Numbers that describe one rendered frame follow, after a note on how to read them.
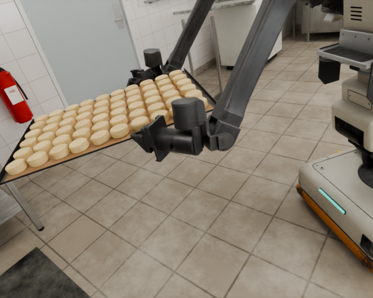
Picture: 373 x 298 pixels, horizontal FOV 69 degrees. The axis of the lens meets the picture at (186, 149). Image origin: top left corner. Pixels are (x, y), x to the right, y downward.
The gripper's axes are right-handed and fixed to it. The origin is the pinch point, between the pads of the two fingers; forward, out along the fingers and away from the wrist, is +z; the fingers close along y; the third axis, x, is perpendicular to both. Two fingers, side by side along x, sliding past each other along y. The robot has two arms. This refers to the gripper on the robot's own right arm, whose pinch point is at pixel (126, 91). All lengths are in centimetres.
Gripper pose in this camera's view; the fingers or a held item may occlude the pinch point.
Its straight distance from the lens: 108.3
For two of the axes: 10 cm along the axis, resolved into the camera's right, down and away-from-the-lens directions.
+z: -5.1, 5.7, -6.5
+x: 8.3, 1.3, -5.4
